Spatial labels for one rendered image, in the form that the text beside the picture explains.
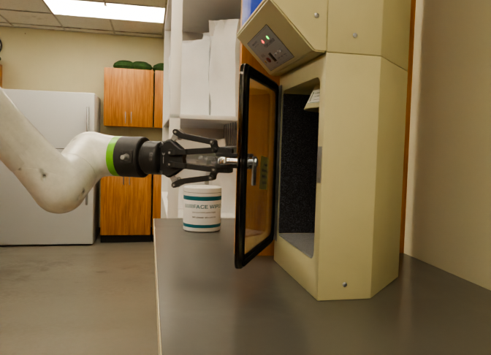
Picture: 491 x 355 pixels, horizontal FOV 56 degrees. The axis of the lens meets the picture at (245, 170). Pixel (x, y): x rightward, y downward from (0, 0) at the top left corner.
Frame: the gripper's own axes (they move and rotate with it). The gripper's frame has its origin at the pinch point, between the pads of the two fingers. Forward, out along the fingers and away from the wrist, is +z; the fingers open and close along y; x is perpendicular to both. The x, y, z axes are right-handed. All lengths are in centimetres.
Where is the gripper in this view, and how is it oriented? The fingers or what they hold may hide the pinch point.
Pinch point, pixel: (232, 160)
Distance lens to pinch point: 99.2
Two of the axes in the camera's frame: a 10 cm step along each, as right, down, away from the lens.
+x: 2.7, -0.4, 9.6
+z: 9.6, 0.4, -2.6
